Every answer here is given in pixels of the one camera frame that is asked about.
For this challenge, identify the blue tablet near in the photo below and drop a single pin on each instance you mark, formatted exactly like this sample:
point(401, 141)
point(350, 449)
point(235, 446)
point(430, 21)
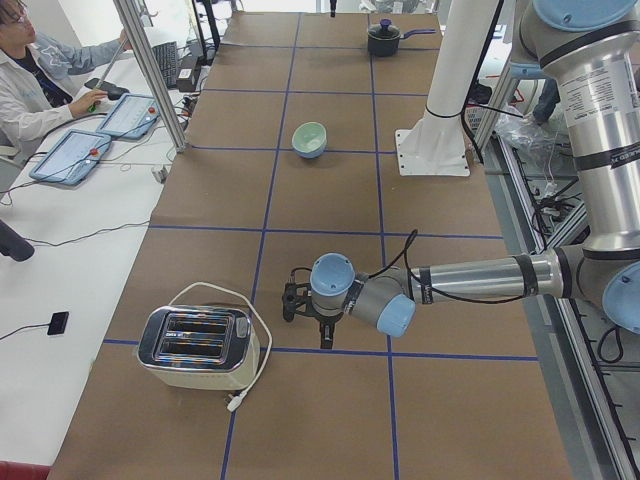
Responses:
point(72, 158)

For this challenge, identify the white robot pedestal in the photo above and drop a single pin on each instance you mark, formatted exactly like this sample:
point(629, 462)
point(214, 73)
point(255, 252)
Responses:
point(435, 146)

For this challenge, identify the person in white coat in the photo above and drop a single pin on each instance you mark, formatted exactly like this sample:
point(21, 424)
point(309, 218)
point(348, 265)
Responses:
point(37, 93)

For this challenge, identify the black keyboard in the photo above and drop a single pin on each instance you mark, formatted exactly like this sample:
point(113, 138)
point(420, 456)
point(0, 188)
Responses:
point(166, 56)

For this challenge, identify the dark pot with lid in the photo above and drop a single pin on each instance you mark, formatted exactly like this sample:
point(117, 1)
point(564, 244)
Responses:
point(383, 38)

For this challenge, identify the aluminium frame post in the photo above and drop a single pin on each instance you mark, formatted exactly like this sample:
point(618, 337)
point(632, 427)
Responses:
point(136, 35)

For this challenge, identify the blue tablet far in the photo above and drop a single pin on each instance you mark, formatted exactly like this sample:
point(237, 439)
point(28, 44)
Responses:
point(130, 118)

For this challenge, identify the small black square device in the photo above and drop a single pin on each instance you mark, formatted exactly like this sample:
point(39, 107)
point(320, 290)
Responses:
point(58, 323)

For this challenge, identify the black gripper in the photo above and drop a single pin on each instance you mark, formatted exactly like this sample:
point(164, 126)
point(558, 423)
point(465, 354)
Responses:
point(322, 318)

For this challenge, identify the black chair armrest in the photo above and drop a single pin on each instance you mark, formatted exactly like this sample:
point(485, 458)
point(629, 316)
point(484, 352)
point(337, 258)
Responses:
point(13, 245)

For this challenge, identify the green bowl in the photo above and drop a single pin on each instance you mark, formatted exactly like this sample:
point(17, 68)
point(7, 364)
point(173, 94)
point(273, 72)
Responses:
point(309, 133)

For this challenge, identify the blue tablet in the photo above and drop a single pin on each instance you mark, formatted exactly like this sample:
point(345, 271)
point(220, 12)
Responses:
point(72, 158)
point(130, 118)

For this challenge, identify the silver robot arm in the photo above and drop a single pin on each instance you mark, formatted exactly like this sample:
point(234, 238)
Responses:
point(584, 46)

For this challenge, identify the cream chrome toaster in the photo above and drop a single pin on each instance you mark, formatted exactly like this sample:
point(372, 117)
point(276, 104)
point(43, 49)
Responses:
point(200, 347)

